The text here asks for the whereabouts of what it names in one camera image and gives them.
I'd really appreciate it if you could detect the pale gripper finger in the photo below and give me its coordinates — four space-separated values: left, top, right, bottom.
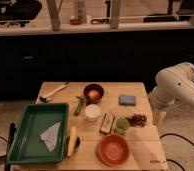
153 110 166 125

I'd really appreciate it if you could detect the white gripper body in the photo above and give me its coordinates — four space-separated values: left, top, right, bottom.
148 87 175 115

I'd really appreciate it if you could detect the blue sponge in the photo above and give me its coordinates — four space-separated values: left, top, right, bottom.
118 95 136 106

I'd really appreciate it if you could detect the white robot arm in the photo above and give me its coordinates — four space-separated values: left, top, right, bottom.
149 62 194 125

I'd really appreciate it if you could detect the green cup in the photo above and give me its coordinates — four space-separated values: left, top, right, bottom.
114 118 130 135

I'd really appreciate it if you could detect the white paper cup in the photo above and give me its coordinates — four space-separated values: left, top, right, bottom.
85 104 101 122

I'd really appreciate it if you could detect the brown grape bunch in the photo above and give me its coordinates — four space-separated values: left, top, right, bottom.
127 114 147 127

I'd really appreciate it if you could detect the orange red plate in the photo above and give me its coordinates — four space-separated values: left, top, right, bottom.
96 134 130 167

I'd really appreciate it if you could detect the orange fruit in bowl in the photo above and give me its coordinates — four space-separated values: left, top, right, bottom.
88 90 100 101

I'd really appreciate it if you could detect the dark brown bowl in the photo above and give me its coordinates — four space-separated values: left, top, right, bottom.
83 84 104 104

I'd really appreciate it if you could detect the green cucumber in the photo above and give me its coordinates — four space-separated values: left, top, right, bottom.
74 96 85 116

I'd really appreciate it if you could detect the yellow banana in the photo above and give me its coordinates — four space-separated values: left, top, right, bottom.
67 126 78 157

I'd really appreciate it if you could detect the grey folded cloth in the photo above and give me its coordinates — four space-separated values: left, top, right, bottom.
39 122 61 152

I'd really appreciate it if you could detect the green plastic tray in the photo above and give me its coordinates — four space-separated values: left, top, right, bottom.
7 103 69 164

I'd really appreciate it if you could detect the red object on shelf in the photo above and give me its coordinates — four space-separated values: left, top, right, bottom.
69 16 81 25

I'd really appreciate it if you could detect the black office chair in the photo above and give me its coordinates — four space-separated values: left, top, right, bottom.
0 0 42 27

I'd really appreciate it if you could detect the black cable on floor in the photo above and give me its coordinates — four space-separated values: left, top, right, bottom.
159 132 194 171

